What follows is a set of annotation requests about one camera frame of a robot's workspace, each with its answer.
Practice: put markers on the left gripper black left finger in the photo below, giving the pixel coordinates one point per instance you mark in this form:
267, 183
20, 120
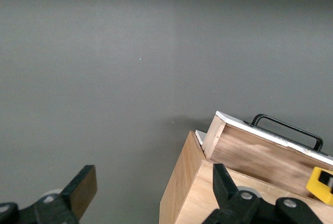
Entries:
75, 195

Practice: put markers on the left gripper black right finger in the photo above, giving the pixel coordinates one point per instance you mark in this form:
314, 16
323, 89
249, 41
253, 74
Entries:
229, 198

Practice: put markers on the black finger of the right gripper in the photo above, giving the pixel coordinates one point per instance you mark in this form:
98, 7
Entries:
327, 179

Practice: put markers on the yellow block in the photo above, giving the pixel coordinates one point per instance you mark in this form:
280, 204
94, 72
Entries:
313, 182

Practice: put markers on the wooden drawer cabinet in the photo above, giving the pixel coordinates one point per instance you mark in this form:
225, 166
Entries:
182, 182

